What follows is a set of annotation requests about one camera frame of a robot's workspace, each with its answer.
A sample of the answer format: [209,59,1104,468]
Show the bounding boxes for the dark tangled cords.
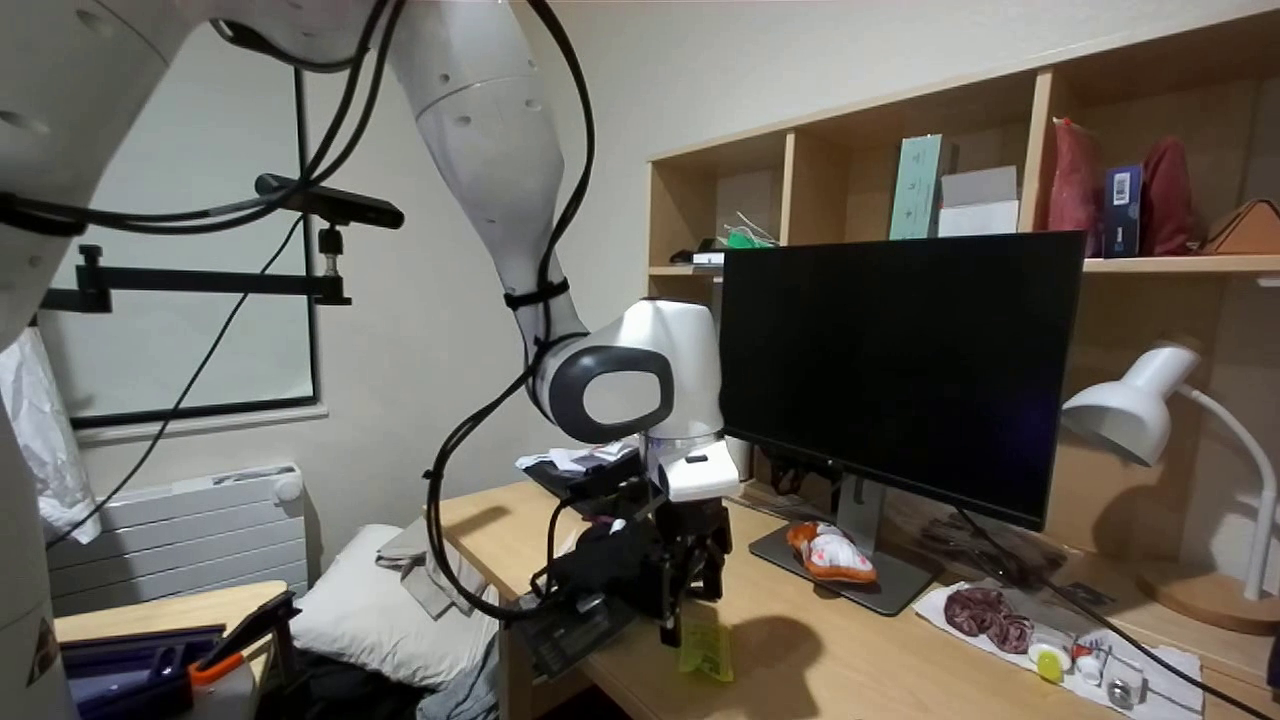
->
[917,511,1056,592]

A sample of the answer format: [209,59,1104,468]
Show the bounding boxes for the blue organizer tray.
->
[56,629,222,715]

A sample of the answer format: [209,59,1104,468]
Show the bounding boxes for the wooden wall shelf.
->
[643,3,1280,630]

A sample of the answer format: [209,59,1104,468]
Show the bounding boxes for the teal box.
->
[888,130,949,245]

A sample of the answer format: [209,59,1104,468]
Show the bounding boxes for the printed paper sheet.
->
[912,570,1213,720]

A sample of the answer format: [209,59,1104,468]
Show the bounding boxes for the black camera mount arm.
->
[36,241,356,316]

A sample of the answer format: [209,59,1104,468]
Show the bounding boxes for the metal keys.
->
[1072,635,1154,711]

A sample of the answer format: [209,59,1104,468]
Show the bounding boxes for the grey folded cloth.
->
[376,514,490,618]

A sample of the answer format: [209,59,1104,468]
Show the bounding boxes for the light wooden dresser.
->
[52,576,297,720]

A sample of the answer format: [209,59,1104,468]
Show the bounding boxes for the white pillow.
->
[286,520,502,692]

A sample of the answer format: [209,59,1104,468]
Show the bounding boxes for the green translucent item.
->
[676,601,737,686]

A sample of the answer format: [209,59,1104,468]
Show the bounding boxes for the black clothing heap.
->
[252,647,445,720]

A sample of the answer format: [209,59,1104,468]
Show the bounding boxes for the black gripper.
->
[653,498,737,617]

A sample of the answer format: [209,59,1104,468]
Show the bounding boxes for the white desk lamp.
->
[1056,338,1280,635]

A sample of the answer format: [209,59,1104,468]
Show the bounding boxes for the white hanging cloth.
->
[0,333,102,549]

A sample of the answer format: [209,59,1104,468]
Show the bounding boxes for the white box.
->
[934,159,1024,241]

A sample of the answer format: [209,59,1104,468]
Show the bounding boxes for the black computer monitor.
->
[717,232,1090,531]

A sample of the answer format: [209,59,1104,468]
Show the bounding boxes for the black fabric bag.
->
[533,476,672,617]

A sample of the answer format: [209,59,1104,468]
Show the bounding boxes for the striped grey clothes pile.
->
[422,635,512,720]

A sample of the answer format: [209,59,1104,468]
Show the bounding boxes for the orange black hand tool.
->
[184,592,299,692]

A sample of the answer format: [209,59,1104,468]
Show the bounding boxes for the black desk cable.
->
[952,502,1274,720]

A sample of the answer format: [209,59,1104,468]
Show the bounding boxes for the dark red bag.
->
[1140,130,1205,257]

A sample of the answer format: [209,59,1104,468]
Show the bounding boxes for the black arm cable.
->
[421,0,599,624]

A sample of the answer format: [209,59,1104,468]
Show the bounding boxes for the white radiator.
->
[44,458,310,617]

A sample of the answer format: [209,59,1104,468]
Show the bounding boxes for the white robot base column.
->
[0,410,74,720]

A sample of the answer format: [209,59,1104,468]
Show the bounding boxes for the thin black hanging cable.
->
[44,215,310,551]

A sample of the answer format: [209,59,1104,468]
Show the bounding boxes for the brown leather item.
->
[1197,195,1280,257]

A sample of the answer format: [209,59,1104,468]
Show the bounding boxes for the dark blue box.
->
[1097,159,1147,257]

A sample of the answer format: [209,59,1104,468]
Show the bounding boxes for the grey monitor stand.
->
[748,470,934,618]

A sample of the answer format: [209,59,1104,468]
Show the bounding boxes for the green round object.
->
[1027,638,1076,686]

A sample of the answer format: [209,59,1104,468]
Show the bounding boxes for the green white packet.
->
[717,207,776,253]

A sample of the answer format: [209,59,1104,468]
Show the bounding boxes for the black bar camera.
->
[252,170,408,232]

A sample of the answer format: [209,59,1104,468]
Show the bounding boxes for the orange white snack bag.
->
[780,514,883,592]

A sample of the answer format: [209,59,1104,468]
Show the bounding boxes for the dark framed window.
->
[36,123,323,432]

